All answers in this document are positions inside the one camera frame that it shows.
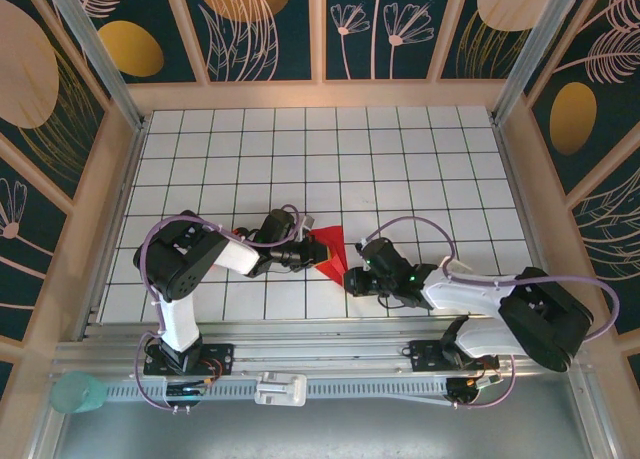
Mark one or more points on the red paper sheet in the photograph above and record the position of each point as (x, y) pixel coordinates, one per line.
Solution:
(336, 269)

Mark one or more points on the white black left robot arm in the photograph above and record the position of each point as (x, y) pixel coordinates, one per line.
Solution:
(180, 324)

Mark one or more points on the white plastic clamp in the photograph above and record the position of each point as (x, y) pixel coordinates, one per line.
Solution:
(280, 389)

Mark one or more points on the black controller board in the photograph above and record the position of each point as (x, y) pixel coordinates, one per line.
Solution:
(467, 389)
(185, 390)

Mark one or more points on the teal plastic cup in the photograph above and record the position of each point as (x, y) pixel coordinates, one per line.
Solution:
(75, 391)

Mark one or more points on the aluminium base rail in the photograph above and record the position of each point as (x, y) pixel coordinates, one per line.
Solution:
(320, 351)

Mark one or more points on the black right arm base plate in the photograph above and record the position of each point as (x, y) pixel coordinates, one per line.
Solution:
(425, 356)

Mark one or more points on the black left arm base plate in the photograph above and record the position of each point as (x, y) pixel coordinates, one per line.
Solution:
(220, 359)

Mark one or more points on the aluminium side rail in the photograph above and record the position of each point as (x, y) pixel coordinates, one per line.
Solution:
(110, 229)
(532, 229)

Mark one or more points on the aluminium corner post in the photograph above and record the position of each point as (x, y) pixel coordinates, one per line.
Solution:
(538, 39)
(93, 39)

